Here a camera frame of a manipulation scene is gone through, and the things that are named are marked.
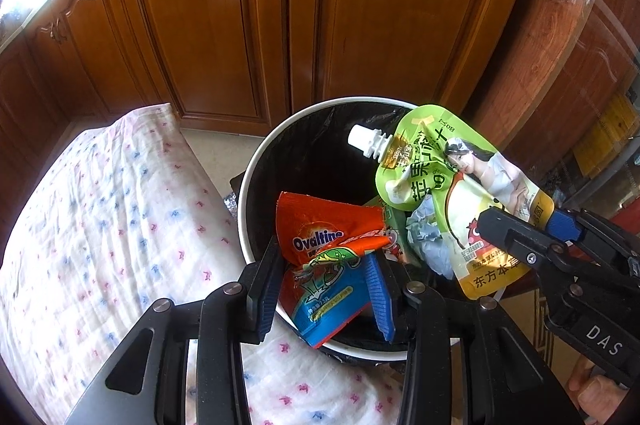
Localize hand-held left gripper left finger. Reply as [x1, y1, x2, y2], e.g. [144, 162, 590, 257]
[65, 236, 287, 425]

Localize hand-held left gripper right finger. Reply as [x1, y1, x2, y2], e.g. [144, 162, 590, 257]
[364, 251, 584, 425]

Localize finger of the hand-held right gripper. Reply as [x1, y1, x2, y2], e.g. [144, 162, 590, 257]
[475, 206, 640, 302]
[546, 207, 640, 273]

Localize yellow and white packet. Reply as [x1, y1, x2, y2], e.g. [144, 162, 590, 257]
[442, 140, 557, 302]

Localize blue and red packet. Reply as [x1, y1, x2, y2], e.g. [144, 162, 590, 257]
[290, 230, 407, 349]

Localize white round trash bin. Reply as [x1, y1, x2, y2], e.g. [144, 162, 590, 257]
[237, 95, 471, 364]

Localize orange snack packet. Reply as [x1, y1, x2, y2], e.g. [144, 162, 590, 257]
[276, 191, 392, 322]

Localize green spout drink pouch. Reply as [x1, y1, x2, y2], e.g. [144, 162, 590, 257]
[347, 104, 501, 212]

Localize person's right hand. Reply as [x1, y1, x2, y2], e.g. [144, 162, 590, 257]
[567, 354, 634, 414]

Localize crumpled blue-grey paper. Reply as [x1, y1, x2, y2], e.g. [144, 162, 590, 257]
[405, 195, 459, 281]

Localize yellow cardboard boxes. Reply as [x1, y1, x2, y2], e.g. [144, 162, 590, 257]
[570, 92, 640, 178]

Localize black plastic bin liner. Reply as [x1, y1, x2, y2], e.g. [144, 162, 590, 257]
[245, 100, 461, 372]

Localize white floral printed blanket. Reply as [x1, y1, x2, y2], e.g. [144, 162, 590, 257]
[0, 102, 407, 425]

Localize plastic-wrapped wooden cabinet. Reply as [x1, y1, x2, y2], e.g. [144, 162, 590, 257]
[460, 0, 640, 226]

